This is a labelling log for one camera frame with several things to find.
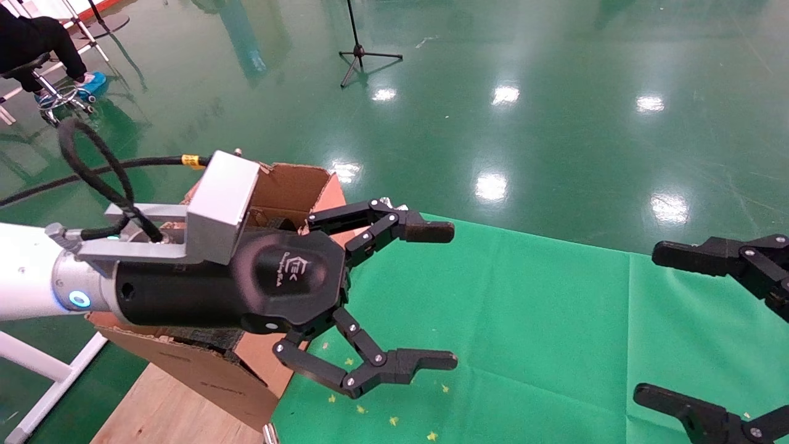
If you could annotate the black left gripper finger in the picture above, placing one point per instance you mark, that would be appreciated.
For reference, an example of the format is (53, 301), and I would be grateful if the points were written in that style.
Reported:
(425, 362)
(425, 231)

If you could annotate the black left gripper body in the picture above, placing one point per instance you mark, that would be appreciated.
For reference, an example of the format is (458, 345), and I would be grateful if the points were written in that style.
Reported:
(290, 277)

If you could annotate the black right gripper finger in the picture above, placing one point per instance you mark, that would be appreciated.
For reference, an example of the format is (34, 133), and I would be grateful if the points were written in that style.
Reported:
(709, 258)
(703, 419)

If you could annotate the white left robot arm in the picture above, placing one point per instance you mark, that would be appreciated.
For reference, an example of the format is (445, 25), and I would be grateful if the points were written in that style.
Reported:
(24, 271)

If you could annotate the large open cardboard carton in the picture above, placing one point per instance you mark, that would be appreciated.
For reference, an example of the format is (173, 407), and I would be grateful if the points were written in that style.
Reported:
(290, 185)

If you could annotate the metal cloth clip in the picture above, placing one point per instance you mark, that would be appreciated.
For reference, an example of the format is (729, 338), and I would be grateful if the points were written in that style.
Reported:
(387, 202)
(270, 433)

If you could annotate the black foam insert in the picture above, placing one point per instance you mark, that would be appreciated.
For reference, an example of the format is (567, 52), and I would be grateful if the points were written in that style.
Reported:
(203, 338)

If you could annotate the green table cloth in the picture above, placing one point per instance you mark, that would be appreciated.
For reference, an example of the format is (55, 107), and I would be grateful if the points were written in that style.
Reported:
(542, 339)

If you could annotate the black tripod stand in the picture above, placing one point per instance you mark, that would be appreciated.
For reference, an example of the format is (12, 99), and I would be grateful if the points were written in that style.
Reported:
(359, 50)

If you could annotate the blue shoe cover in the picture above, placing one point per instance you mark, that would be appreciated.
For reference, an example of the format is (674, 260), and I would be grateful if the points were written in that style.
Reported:
(92, 81)

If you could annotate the white metal stand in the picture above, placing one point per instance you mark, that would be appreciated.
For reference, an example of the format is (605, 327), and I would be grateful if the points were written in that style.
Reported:
(94, 41)

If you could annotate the black round base stand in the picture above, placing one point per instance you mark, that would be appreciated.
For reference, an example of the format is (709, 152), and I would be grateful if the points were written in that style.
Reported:
(108, 24)

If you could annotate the black wheeled stool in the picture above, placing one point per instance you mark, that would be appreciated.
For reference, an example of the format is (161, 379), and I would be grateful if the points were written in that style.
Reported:
(28, 66)

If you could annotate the seated person in black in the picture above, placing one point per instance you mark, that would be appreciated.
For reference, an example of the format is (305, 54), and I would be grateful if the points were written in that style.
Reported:
(37, 37)

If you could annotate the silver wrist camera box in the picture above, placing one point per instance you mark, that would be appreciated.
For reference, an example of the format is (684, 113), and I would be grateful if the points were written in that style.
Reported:
(222, 197)

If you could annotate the white table leg frame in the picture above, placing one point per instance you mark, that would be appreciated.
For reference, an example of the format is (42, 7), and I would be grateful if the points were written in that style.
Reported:
(37, 364)

